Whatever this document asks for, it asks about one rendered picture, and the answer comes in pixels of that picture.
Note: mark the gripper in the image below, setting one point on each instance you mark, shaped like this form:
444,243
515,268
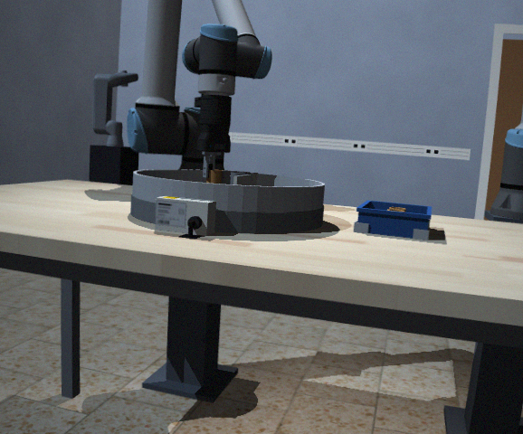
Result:
215,124

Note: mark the grey turntable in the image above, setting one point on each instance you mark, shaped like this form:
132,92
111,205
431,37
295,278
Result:
270,208

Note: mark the grey corner guide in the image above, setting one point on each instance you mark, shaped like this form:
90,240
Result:
362,226
421,233

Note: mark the blue crate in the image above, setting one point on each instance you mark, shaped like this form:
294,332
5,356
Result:
392,223

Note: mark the white control box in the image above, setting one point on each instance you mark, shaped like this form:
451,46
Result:
171,214

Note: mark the black box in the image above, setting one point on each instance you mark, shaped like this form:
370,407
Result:
107,165

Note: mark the grey jointed stand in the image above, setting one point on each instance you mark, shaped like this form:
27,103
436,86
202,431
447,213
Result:
101,104

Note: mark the wooden table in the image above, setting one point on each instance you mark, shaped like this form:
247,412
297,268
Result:
107,235

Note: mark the brown door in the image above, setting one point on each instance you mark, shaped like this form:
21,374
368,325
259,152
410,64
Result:
512,113

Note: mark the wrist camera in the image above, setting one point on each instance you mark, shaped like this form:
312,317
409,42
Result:
197,101

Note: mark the white wall rail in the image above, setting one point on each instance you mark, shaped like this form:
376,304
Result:
334,144

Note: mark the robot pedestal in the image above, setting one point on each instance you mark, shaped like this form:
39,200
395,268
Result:
193,334
497,389

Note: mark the white door frame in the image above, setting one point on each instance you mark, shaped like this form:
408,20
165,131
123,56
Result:
515,31

